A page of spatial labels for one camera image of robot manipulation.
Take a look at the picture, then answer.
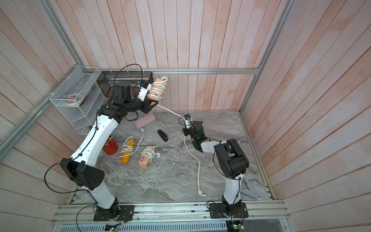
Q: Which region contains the pink power strip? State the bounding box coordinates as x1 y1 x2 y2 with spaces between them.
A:
139 155 151 168
147 76 168 101

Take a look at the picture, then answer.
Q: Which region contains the white cord of yellow strip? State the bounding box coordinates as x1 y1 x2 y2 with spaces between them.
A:
118 127 146 159

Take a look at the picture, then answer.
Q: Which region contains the white cord of front strip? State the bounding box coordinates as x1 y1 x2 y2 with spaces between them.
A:
140 145 161 162

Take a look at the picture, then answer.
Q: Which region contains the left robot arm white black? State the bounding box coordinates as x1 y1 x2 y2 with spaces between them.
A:
60 82 157 218

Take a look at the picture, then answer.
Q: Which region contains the black mesh basket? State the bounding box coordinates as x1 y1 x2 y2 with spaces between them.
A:
97 71 153 98

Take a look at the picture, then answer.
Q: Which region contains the black remote control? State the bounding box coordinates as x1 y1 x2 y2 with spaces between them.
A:
157 130 169 142

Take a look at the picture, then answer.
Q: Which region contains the red pencil cup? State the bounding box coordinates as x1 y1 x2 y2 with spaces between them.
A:
102 135 118 156

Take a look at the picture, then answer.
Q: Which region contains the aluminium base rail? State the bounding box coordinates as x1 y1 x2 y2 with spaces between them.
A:
51 200 290 225

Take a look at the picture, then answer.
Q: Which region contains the tape roll in rack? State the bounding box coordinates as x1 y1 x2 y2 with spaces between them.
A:
63 92 84 106

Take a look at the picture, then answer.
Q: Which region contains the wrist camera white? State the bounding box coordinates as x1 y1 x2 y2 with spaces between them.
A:
137 81 152 102
183 114 192 129

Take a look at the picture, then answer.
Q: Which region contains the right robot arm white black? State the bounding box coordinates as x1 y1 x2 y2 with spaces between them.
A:
183 114 249 217

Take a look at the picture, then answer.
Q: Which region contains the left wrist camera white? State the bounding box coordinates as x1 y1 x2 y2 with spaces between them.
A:
137 81 152 102

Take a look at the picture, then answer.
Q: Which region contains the yellow power strip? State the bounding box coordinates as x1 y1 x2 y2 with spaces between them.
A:
119 137 134 163

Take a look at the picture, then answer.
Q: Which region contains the pink power strip front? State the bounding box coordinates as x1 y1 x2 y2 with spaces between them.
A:
139 155 151 168

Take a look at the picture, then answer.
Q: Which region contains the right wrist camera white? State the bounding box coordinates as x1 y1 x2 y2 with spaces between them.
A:
183 114 192 129

